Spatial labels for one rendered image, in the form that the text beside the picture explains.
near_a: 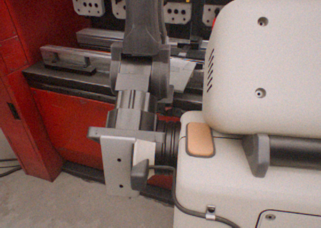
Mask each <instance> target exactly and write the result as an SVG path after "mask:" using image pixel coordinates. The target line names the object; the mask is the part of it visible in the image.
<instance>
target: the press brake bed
mask: <svg viewBox="0 0 321 228"><path fill-rule="evenodd" d="M27 80H28V83H29V85H30V87H31V88H30V89H31V90H32V94H33V96H34V99H35V101H36V103H37V106H38V110H39V112H40V114H41V116H42V119H43V121H44V125H45V127H46V130H47V132H48V134H49V136H50V140H51V142H52V144H53V146H54V147H55V149H56V150H57V151H58V152H59V153H60V155H61V156H62V157H63V158H64V159H65V160H66V162H65V164H64V165H63V166H62V167H61V169H62V171H63V172H66V173H69V174H72V175H77V176H80V177H82V178H86V179H88V180H93V181H96V182H99V183H102V184H105V176H104V168H103V157H102V151H101V144H100V143H97V142H95V141H93V140H91V139H88V138H87V133H88V128H89V127H101V128H105V124H106V120H107V115H108V111H110V110H112V109H115V100H116V96H115V95H112V94H109V93H103V92H98V91H90V90H86V89H81V88H76V87H70V86H67V85H59V84H54V83H50V82H44V81H39V80H34V79H28V78H27ZM188 111H198V110H196V109H188V108H182V107H177V106H174V105H173V107H172V115H171V117H167V116H164V115H163V107H156V114H157V115H158V117H159V120H165V121H166V122H168V121H173V122H174V123H175V122H176V121H180V118H181V116H182V115H183V114H184V113H186V112H188ZM172 180H173V177H172V175H170V176H165V175H164V174H162V175H153V176H152V177H150V178H149V179H147V186H146V189H145V190H144V191H140V193H139V195H142V196H145V197H148V198H151V199H156V200H158V201H161V202H164V203H167V204H170V205H175V204H174V203H173V200H172V197H171V185H172Z"/></svg>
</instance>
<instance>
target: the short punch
mask: <svg viewBox="0 0 321 228"><path fill-rule="evenodd" d="M191 26H192V22H190V23H186V24H185V25H184V24H178V23H169V34H168V38H169V42H175V43H186V44H189V43H190V38H191Z"/></svg>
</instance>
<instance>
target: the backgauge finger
mask: <svg viewBox="0 0 321 228"><path fill-rule="evenodd" d="M201 44H202V37H200V36H191V38H190V43H189V44H186V43H177V48H182V50H181V51H180V54H179V55H178V57H180V58H185V56H186V55H187V53H188V52H189V50H190V49H193V50H199V48H200V46H201Z"/></svg>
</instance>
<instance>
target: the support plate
mask: <svg viewBox="0 0 321 228"><path fill-rule="evenodd" d="M195 66H196V63H194V62H188V63H187V64H186V65H185V67H184V69H182V70H181V71H180V72H179V73H177V72H172V71H170V85H174V92H179V93H183V91H184V90H185V87H186V85H187V83H188V82H189V78H190V76H191V74H192V73H193V70H194V68H195ZM185 69H188V70H185Z"/></svg>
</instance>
